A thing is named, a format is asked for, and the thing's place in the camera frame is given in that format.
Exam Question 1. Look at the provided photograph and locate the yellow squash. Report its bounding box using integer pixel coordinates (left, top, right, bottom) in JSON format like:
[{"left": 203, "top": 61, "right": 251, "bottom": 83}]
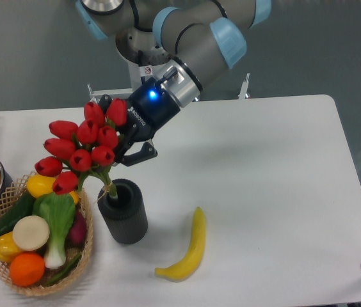
[{"left": 26, "top": 174, "right": 79, "bottom": 205}]

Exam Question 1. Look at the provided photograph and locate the green bok choy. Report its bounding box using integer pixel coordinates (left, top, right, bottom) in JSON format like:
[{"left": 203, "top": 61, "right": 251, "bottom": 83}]
[{"left": 33, "top": 193, "right": 76, "bottom": 269}]

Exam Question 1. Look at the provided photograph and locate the beige round disc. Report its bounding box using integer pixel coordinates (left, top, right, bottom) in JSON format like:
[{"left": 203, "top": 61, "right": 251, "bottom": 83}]
[{"left": 12, "top": 216, "right": 50, "bottom": 251}]

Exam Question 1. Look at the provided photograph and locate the green cucumber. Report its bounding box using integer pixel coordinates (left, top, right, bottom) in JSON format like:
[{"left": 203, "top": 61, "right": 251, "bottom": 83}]
[{"left": 0, "top": 191, "right": 35, "bottom": 236}]

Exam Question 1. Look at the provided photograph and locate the woven wicker basket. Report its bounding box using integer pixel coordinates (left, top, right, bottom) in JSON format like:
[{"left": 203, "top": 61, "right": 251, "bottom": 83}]
[{"left": 0, "top": 172, "right": 93, "bottom": 297}]

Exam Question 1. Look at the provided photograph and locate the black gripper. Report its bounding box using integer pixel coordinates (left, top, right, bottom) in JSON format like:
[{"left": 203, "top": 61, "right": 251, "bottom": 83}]
[{"left": 99, "top": 79, "right": 180, "bottom": 167}]

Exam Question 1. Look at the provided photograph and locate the yellow banana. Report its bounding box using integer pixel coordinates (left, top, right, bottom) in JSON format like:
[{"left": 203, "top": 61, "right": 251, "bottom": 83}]
[{"left": 154, "top": 207, "right": 206, "bottom": 282}]

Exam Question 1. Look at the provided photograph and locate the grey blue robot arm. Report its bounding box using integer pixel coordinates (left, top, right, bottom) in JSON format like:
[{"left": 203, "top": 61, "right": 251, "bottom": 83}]
[{"left": 76, "top": 1, "right": 271, "bottom": 166}]

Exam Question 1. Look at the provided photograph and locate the red tulip bouquet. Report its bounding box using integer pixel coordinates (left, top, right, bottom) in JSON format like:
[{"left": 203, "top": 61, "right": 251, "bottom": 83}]
[{"left": 35, "top": 98, "right": 127, "bottom": 199}]

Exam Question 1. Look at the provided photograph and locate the dark grey ribbed vase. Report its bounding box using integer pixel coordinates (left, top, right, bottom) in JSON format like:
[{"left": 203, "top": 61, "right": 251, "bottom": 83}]
[{"left": 97, "top": 178, "right": 148, "bottom": 244}]

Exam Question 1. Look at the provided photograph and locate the yellow bell pepper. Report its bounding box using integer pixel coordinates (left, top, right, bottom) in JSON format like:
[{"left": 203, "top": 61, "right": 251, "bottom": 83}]
[{"left": 0, "top": 232, "right": 24, "bottom": 263}]

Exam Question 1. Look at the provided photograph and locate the green bean pod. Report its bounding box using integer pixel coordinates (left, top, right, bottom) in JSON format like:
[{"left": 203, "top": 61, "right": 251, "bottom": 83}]
[{"left": 44, "top": 254, "right": 81, "bottom": 287}]

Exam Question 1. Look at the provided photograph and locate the orange fruit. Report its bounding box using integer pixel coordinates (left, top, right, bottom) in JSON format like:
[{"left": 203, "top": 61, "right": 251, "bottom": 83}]
[{"left": 10, "top": 253, "right": 45, "bottom": 287}]

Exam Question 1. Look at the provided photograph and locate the purple red onion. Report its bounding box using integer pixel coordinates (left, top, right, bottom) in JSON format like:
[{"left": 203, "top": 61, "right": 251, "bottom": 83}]
[{"left": 67, "top": 210, "right": 87, "bottom": 246}]

